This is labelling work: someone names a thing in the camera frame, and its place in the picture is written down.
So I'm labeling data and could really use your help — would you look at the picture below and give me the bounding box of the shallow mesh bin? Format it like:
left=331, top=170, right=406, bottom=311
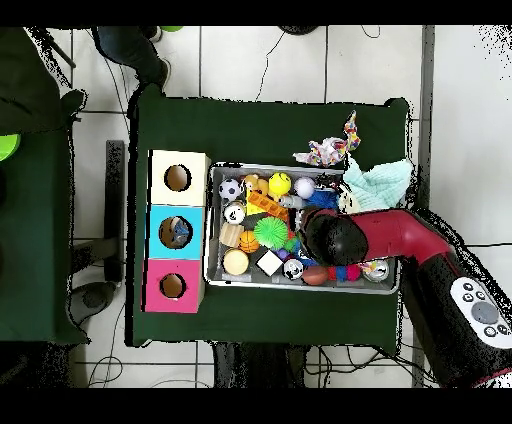
left=203, top=162, right=405, bottom=296

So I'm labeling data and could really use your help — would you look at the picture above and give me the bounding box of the person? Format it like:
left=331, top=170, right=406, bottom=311
left=0, top=25, right=173, bottom=137

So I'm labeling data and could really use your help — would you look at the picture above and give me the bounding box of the bright green round object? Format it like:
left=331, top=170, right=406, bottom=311
left=0, top=133, right=22, bottom=162

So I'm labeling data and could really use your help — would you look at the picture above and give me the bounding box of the orange toy basketball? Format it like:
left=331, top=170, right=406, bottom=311
left=238, top=230, right=261, bottom=254

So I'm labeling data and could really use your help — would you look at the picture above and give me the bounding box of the white baseball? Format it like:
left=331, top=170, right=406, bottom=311
left=293, top=176, right=317, bottom=200

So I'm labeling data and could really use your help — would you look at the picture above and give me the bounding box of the green spiky ball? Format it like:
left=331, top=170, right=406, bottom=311
left=252, top=215, right=290, bottom=250

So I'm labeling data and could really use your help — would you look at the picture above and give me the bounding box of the yellow ball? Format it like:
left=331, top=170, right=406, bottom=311
left=267, top=172, right=292, bottom=197

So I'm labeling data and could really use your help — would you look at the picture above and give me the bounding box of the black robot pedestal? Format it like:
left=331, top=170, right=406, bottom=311
left=211, top=341, right=310, bottom=388

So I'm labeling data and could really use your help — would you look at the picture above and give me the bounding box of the silver pull-tab can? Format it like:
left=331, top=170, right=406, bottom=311
left=222, top=200, right=247, bottom=225

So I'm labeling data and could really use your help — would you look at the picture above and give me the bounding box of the black and white soccer ball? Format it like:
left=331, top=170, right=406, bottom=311
left=218, top=178, right=243, bottom=201

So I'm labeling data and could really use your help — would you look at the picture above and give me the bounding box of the dark green table cloth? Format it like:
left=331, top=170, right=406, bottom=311
left=125, top=81, right=411, bottom=348
left=0, top=89, right=90, bottom=346

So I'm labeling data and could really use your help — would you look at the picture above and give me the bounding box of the black upright panel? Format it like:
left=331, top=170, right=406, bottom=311
left=103, top=139, right=126, bottom=283

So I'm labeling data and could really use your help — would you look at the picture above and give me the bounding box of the colourful dotted cloth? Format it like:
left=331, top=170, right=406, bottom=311
left=292, top=110, right=362, bottom=168

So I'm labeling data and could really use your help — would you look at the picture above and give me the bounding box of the orange plastic tray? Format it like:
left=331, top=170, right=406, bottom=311
left=246, top=189, right=290, bottom=222

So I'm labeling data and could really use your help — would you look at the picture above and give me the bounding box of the black round object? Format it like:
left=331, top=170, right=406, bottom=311
left=277, top=25, right=321, bottom=36

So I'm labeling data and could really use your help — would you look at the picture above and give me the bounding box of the wooden box with three holes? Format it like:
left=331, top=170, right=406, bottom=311
left=140, top=149, right=212, bottom=314

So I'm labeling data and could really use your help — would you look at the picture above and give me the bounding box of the black slanted rod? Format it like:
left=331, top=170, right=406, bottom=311
left=47, top=39, right=77, bottom=69

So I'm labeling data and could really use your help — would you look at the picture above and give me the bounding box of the mint green cloth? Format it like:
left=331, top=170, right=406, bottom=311
left=343, top=157, right=413, bottom=211

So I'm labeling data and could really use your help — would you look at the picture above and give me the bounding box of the grey round stand foot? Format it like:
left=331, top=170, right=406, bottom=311
left=67, top=279, right=121, bottom=326

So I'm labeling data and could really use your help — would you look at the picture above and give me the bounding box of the toy hamburger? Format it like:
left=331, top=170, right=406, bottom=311
left=222, top=248, right=250, bottom=276

